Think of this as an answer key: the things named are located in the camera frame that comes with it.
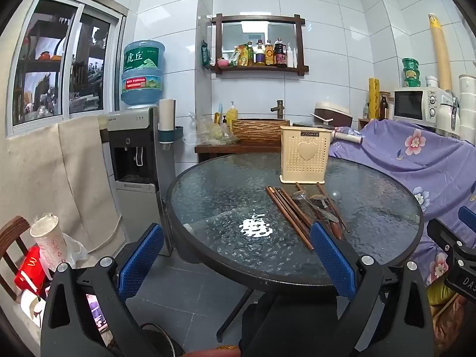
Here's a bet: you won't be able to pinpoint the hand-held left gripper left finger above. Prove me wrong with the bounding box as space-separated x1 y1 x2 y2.
40 223 166 357

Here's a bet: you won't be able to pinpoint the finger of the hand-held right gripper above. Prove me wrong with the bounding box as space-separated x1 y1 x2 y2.
458 205 476 228
427 219 476 259

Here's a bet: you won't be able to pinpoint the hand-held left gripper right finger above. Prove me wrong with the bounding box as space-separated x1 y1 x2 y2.
310 220 435 357

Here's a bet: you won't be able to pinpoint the metal spoon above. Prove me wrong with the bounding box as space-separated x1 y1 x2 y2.
291 190 337 224
310 194 335 221

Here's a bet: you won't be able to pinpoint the cream plastic utensil holder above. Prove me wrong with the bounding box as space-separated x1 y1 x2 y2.
279 126 332 184

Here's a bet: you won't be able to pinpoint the person's left hand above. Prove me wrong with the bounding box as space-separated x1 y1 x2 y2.
185 345 242 357

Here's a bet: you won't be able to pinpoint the dark wooden spoon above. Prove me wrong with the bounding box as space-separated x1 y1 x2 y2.
316 183 343 241

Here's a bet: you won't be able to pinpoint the round glass table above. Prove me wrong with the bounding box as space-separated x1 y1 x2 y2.
165 152 425 343

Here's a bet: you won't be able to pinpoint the grey water dispenser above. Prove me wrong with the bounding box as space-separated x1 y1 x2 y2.
106 106 165 257

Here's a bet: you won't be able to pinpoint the clear plastic bag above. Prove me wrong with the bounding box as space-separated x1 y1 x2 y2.
61 232 90 269

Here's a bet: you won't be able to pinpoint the purple floral cloth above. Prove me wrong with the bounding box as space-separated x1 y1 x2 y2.
327 119 476 288

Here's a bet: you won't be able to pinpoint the person's dark trouser leg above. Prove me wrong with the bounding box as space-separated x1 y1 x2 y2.
240 292 339 357

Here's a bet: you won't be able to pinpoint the white printed paper cup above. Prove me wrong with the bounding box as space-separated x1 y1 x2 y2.
30 213 70 279

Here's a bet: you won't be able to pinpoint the white thermos jug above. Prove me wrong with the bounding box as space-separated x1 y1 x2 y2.
436 90 462 135

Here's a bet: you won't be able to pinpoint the stack of white tubs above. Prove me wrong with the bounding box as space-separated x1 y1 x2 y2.
458 74 476 146

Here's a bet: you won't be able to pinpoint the red paper bag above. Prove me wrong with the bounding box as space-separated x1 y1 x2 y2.
14 245 53 295

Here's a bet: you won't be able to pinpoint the teal cup holder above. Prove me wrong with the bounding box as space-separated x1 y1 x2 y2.
158 126 184 146

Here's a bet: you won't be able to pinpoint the white microwave oven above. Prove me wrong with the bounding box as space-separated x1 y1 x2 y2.
393 86 447 126

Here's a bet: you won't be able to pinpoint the brown wooden chair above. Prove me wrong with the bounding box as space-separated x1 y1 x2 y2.
0 216 32 303

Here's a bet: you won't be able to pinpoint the wooden side table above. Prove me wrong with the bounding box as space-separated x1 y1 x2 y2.
194 142 283 163

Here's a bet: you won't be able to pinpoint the crumpled clear plastic bags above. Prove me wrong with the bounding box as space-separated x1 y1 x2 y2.
182 112 239 146

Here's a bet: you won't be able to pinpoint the brown white rice cooker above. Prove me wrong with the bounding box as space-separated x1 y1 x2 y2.
311 101 353 129

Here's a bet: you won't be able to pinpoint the paper towel roll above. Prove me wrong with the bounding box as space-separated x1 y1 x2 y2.
159 99 176 132

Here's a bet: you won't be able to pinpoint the woven pattern basin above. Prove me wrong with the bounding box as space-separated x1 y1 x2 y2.
231 118 291 144

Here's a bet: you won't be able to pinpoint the yellow roll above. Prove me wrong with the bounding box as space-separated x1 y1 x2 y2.
368 78 380 120

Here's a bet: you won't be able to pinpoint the beige rolled mat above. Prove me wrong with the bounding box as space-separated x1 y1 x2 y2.
428 13 453 92

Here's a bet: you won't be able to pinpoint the blue water bottle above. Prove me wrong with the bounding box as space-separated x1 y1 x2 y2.
121 40 165 109

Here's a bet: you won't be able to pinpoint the dark soy sauce bottle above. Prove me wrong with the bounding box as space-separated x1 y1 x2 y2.
274 38 288 67

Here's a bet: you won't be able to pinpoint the sliding aluminium window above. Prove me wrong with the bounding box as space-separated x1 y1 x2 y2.
5 0 128 137

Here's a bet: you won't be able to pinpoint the yellow green snack pouch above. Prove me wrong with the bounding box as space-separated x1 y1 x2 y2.
228 45 248 67

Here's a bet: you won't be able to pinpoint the wooden framed mirror shelf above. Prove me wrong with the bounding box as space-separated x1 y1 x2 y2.
210 14 310 77

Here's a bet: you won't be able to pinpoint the beige wall cloth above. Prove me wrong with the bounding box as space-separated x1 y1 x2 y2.
5 116 127 247

